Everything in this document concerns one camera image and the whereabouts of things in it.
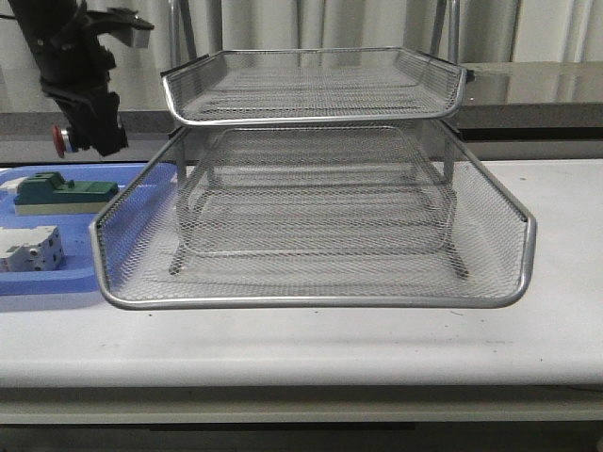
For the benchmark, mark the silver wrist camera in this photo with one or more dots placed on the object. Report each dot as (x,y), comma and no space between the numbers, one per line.
(123,24)

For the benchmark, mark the red emergency stop button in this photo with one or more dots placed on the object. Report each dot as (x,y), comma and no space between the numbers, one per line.
(68,140)

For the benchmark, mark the blue plastic tray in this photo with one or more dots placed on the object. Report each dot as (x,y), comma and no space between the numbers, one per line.
(75,272)

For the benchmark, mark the grey stone counter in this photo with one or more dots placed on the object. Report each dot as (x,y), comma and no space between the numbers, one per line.
(526,100)

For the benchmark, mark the white circuit breaker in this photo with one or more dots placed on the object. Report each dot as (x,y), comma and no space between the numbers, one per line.
(31,249)

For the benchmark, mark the small white plastic component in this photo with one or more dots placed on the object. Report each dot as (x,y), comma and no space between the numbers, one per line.
(10,188)

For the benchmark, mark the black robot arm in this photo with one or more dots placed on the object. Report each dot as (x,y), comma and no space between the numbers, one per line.
(55,21)

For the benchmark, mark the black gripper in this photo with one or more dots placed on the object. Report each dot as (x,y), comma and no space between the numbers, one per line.
(76,75)

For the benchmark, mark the green terminal block component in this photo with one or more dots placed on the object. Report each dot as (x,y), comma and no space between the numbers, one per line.
(49,193)

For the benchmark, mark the silver metal rack frame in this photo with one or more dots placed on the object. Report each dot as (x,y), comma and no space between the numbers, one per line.
(179,13)

